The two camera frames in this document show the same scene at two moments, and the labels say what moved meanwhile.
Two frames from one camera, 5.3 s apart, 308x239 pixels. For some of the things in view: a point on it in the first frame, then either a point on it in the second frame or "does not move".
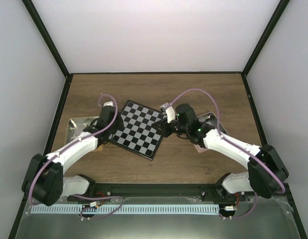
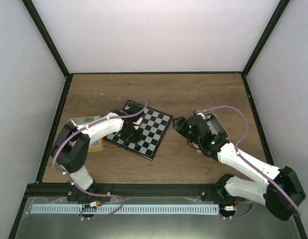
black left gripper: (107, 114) → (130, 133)
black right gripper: (163, 127) → (179, 127)
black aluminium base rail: (210, 191) does not move
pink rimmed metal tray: (211, 118) does not move
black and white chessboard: (137, 134) does not move
